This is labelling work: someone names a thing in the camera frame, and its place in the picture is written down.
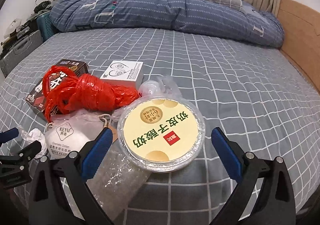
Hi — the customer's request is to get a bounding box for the white tissue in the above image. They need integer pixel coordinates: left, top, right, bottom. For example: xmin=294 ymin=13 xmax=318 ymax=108
xmin=18 ymin=125 xmax=48 ymax=159

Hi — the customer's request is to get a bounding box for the clear bubble wrap roll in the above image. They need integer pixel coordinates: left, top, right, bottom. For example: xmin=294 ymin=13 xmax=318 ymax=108
xmin=87 ymin=142 xmax=151 ymax=221

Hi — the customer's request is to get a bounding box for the white cotton pad pouch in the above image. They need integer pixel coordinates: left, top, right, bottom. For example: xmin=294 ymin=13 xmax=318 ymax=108
xmin=44 ymin=109 xmax=118 ymax=159

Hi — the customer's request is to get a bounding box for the dark brown cookie box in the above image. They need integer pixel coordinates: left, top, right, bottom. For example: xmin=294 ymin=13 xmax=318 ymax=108
xmin=25 ymin=59 xmax=88 ymax=121

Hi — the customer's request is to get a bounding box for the red plastic bag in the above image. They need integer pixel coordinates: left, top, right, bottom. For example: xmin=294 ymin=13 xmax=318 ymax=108
xmin=42 ymin=66 xmax=140 ymax=122

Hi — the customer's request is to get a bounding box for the yellow yogurt cup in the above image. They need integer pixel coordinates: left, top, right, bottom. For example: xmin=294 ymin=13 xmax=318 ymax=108
xmin=117 ymin=95 xmax=206 ymax=173

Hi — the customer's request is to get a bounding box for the white earphone box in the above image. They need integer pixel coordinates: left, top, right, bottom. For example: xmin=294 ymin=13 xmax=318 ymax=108
xmin=100 ymin=60 xmax=144 ymax=90

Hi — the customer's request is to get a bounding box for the clear plastic bag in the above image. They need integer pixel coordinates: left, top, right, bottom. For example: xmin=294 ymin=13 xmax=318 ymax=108
xmin=111 ymin=75 xmax=182 ymax=122

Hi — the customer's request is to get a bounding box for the grey checked bed sheet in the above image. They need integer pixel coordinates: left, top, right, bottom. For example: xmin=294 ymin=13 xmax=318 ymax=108
xmin=1 ymin=28 xmax=319 ymax=224

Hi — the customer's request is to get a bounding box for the grey suitcase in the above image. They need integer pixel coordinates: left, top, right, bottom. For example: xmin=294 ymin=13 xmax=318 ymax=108
xmin=1 ymin=30 xmax=43 ymax=77

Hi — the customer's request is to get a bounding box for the clutter pile on suitcases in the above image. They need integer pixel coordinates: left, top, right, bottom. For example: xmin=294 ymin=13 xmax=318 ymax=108
xmin=1 ymin=1 xmax=52 ymax=59

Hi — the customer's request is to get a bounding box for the teal suitcase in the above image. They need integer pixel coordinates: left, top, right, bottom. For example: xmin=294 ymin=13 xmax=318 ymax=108
xmin=36 ymin=11 xmax=59 ymax=42

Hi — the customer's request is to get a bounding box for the blue striped duvet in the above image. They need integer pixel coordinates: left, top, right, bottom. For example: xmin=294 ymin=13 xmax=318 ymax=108
xmin=50 ymin=0 xmax=285 ymax=48

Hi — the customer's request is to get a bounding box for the wooden headboard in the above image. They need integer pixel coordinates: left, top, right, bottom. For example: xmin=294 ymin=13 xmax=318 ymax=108
xmin=278 ymin=0 xmax=319 ymax=90

